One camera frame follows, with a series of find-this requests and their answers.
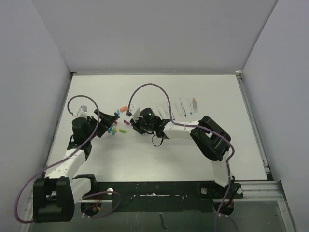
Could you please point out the orange marker cap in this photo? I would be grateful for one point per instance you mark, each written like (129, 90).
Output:
(123, 109)

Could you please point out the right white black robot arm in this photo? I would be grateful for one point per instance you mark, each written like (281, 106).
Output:
(209, 137)

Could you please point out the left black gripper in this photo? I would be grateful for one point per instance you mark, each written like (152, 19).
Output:
(107, 120)

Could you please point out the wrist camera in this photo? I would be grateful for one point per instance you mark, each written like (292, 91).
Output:
(82, 112)
(133, 112)

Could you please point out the orange capped fat marker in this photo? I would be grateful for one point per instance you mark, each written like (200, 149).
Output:
(195, 107)

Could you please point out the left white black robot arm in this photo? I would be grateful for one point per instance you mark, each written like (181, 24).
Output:
(55, 195)

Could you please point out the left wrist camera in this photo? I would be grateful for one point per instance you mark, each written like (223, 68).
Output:
(82, 112)

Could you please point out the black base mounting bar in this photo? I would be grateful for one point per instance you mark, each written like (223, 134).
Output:
(162, 196)

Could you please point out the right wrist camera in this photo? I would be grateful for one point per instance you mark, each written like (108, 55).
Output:
(133, 112)

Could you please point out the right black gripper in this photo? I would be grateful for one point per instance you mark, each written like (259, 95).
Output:
(136, 126)

